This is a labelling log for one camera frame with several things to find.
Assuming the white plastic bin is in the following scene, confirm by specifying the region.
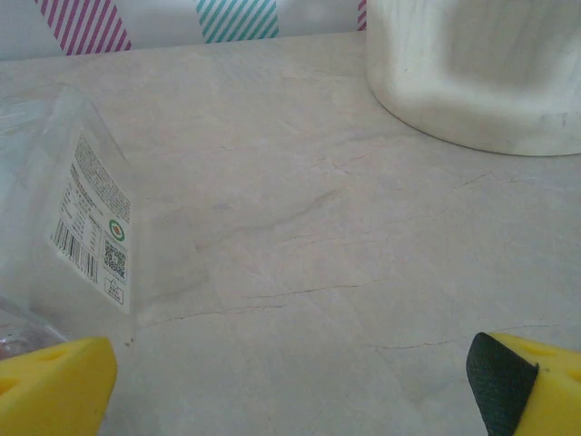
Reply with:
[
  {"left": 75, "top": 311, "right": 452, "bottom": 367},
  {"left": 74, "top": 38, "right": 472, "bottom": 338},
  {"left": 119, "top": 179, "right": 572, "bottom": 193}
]
[{"left": 365, "top": 0, "right": 581, "bottom": 158}]

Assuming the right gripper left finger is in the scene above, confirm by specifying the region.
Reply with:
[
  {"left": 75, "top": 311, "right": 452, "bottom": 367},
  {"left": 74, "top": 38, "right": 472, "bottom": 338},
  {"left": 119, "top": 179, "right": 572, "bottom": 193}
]
[{"left": 0, "top": 335, "right": 119, "bottom": 436}]

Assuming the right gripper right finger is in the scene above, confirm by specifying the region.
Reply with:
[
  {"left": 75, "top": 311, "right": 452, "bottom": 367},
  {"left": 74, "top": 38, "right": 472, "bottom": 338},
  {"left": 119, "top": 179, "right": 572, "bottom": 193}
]
[{"left": 465, "top": 331, "right": 581, "bottom": 436}]

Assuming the clear plastic bottle, white label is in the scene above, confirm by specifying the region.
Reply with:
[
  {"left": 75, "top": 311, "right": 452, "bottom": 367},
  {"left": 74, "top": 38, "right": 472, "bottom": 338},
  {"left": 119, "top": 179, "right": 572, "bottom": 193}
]
[{"left": 0, "top": 84, "right": 153, "bottom": 353}]

